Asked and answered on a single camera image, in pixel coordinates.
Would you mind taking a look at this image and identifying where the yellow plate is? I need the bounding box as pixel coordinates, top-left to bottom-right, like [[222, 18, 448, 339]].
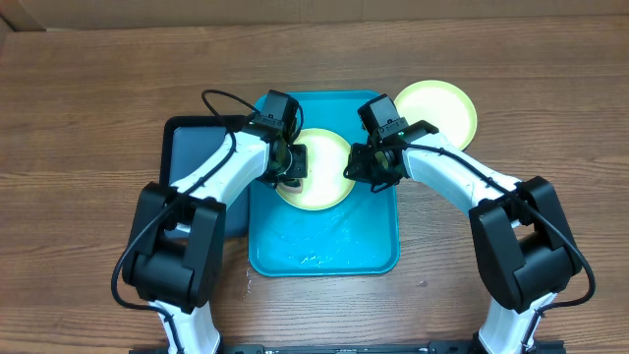
[[394, 80, 478, 150], [277, 128, 355, 210]]

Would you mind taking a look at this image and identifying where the green orange sponge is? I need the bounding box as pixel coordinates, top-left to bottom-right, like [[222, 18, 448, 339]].
[[277, 179, 303, 194]]

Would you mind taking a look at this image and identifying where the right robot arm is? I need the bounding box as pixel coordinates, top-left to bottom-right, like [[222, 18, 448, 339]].
[[343, 122, 583, 353]]

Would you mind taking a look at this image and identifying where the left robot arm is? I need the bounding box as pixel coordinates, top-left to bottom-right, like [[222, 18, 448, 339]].
[[111, 125, 308, 353]]

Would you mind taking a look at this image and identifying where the teal plastic tray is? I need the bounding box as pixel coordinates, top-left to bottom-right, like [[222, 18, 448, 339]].
[[248, 89, 402, 278]]

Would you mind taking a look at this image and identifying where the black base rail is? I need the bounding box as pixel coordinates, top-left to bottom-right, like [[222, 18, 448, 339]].
[[129, 340, 567, 354]]

